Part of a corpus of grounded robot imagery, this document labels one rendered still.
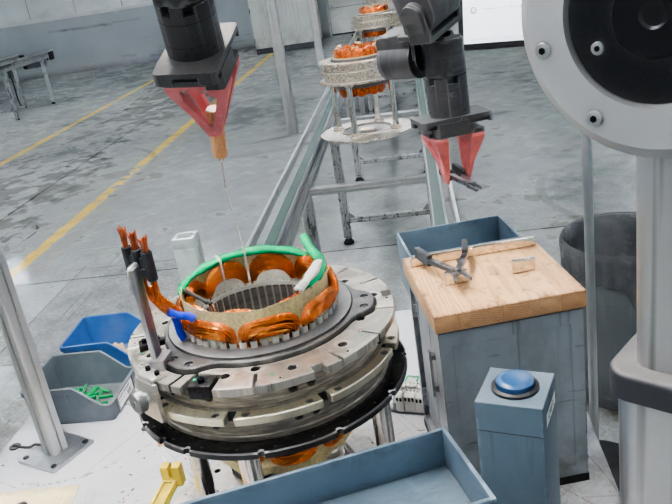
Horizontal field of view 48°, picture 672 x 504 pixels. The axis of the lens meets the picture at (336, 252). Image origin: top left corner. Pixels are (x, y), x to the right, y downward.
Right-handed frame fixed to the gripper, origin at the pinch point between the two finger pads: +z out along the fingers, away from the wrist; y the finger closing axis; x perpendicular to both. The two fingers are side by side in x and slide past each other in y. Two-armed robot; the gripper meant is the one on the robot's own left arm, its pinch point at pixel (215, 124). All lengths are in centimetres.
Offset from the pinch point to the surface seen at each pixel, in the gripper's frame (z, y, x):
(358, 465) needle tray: 16.8, 30.3, 16.8
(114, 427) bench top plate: 64, -3, -33
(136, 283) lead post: 9.7, 14.4, -7.3
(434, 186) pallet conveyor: 107, -123, 19
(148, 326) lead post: 14.5, 16.2, -6.9
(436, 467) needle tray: 19.9, 28.3, 23.8
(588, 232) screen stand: 86, -78, 58
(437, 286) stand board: 27.7, -2.7, 23.2
